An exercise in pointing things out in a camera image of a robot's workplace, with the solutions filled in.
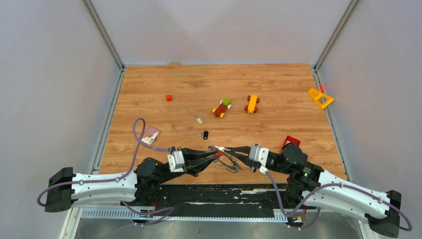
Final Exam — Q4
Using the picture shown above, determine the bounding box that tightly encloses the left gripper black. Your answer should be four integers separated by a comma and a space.
157, 147, 220, 184

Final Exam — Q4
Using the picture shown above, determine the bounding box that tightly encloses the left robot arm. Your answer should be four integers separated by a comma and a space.
37, 146, 218, 213

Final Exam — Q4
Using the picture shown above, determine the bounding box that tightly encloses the key with black fob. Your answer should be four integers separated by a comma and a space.
196, 130, 209, 140

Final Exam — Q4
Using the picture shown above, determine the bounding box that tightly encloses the red window brick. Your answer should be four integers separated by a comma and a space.
282, 135, 301, 149

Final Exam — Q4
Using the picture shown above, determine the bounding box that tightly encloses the red playing card deck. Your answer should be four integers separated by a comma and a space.
141, 126, 161, 145

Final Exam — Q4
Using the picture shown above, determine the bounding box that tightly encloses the red yellow toy brick car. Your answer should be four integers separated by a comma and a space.
212, 98, 232, 119

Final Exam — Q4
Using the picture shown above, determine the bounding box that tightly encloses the yellow brown toy brick car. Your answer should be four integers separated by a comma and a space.
244, 94, 260, 114

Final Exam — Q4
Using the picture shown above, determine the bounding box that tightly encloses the yellow triangular brick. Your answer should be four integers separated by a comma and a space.
308, 88, 334, 110

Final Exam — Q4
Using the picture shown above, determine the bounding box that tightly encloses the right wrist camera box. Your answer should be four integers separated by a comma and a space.
248, 143, 270, 174

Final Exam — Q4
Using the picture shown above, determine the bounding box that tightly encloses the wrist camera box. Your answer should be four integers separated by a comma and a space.
167, 150, 185, 172
248, 143, 270, 174

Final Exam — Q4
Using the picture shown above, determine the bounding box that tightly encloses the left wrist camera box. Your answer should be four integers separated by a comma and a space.
167, 150, 185, 172

